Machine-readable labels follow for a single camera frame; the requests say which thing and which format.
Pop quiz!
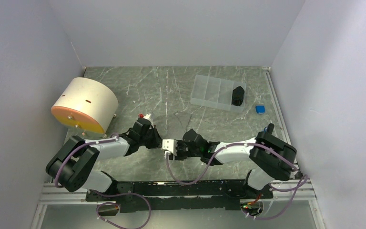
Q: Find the black striped underwear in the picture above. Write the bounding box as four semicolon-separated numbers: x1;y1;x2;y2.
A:
231;86;245;106

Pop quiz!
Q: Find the grey underwear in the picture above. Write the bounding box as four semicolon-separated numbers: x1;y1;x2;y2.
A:
171;112;192;136

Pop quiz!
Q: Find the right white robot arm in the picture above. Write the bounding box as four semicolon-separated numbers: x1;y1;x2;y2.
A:
162;124;298;198

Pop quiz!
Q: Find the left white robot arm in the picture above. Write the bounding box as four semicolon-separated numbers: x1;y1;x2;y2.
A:
45;118;162;200

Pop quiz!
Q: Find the clear plastic organizer box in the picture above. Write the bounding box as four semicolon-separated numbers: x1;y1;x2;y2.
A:
190;75;247;113

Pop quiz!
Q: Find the cream cylindrical drum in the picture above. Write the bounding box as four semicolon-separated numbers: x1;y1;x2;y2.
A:
51;77;119;135

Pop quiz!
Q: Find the blue small block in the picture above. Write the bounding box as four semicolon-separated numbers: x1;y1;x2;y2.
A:
255;105;265;114

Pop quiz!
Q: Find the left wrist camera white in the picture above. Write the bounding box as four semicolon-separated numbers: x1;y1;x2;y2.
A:
139;112;155;126

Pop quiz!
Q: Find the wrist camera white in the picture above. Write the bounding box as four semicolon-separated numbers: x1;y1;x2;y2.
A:
139;112;155;126
161;139;177;156

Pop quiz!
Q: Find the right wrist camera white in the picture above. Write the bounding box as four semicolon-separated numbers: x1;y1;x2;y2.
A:
161;139;177;156

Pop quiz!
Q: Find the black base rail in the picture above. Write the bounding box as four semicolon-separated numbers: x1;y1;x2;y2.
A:
85;179;274;213

